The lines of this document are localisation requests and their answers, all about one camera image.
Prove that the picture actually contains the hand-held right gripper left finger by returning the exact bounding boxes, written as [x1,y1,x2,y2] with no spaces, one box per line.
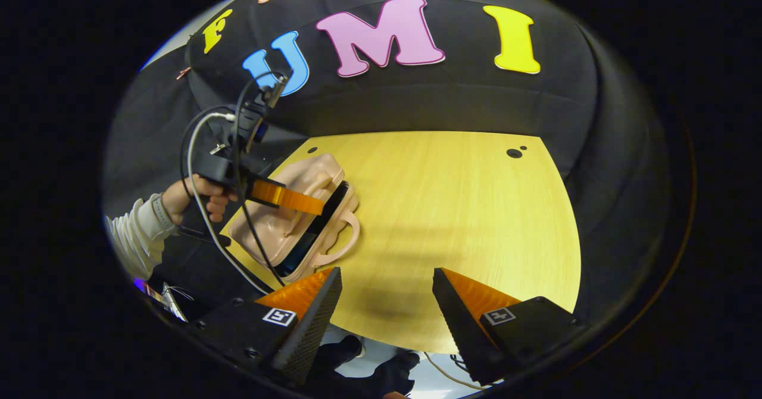
[190,267,343,386]

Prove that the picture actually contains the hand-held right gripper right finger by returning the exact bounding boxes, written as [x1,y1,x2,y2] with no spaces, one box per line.
[432,267,587,386]

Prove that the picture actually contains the person's black shoe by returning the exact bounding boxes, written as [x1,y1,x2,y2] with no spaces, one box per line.
[311,335,364,379]
[363,351,420,397]

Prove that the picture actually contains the grey wristwatch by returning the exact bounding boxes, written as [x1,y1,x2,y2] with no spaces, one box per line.
[150,194,175,231]

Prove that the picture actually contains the black backdrop cloth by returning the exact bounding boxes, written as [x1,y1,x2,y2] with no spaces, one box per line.
[102,0,670,328]

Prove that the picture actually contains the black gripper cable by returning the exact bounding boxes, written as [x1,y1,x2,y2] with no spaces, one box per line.
[232,71,286,286]

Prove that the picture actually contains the white floor cable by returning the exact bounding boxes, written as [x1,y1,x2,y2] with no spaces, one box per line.
[424,351,484,391]

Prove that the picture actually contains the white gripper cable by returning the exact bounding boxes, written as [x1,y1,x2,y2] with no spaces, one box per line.
[186,112,271,295]

